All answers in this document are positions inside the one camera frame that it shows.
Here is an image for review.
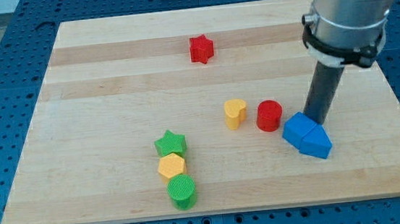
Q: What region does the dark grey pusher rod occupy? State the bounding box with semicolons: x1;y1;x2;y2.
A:
303;61;344;125

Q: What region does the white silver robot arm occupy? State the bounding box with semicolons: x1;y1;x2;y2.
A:
302;0;394;124

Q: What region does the yellow heart block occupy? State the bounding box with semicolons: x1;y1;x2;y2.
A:
224;98;247;130

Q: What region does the red star block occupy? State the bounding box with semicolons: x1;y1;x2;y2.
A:
190;34;214;64

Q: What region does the green star block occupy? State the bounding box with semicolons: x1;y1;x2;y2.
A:
154;130;187;157

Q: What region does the blue cube block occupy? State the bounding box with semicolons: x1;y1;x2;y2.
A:
282;112;318;150

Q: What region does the blue pentagon block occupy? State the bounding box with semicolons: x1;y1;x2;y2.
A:
299;124;332;159

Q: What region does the red cylinder block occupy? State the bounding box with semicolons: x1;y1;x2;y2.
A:
256;100;283;132

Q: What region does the wooden board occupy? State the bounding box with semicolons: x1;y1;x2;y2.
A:
1;0;400;224

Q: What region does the yellow hexagon block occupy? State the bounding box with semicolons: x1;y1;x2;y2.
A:
158;153;187;184

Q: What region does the green cylinder block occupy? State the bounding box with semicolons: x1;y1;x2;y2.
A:
167;173;197;210

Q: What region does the black cable clamp ring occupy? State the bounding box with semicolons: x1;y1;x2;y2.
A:
300;17;389;74

